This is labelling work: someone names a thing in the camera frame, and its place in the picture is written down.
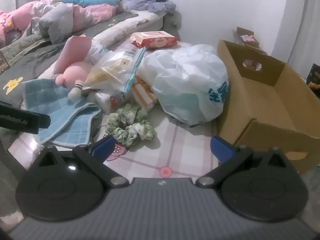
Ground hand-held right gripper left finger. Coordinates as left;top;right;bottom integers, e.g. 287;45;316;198
30;136;129;188

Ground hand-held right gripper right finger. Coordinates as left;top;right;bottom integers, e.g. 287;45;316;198
195;135;290;187

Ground light blue checked towel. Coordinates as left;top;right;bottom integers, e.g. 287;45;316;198
22;78;102;148

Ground brown cardboard box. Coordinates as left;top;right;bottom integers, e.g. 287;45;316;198
215;39;320;175

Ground orange striped cloth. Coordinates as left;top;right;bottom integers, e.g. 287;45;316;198
131;76;158;111

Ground pink plush toy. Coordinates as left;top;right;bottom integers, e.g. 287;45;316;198
55;61;95;102

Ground clear zip bag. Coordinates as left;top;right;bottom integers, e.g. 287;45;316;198
83;46;148;93

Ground pink bubble wrap package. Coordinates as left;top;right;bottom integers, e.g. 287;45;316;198
55;35;93;73

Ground green floral scrunchie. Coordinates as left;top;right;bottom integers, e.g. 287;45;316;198
114;122;157;148
105;104;150;134

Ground small white printed packet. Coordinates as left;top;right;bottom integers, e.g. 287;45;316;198
94;91;127;115

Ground grey green blanket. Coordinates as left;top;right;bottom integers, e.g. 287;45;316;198
0;12;163;105

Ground white plastic bag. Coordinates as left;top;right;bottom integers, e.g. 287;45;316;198
137;44;230;126

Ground small open cardboard box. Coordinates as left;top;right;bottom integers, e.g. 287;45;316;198
233;27;268;55

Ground dark printed box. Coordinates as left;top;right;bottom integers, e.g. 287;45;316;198
305;64;320;94

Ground red wet wipes pack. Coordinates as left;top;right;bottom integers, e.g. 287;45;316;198
129;30;179;50

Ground white quilted mattress pad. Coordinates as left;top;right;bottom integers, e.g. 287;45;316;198
92;10;165;48

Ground pink printed quilt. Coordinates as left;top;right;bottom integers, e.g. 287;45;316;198
0;0;125;48

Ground purple clothes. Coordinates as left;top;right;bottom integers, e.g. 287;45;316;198
122;0;177;14

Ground black cable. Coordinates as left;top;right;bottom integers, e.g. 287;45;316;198
89;124;108;145

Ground grey bed frame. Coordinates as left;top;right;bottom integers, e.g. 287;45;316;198
162;11;182;40

